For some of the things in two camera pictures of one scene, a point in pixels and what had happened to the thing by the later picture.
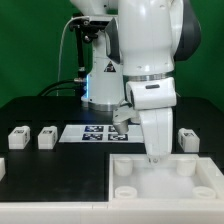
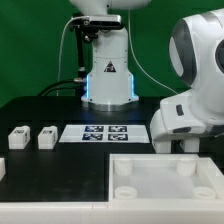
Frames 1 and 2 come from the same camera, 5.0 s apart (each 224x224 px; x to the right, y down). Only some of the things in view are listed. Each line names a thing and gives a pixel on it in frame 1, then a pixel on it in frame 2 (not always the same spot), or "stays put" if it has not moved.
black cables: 47,89 stays put
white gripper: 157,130 → 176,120
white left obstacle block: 2,168 stays put
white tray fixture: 179,178 stays put
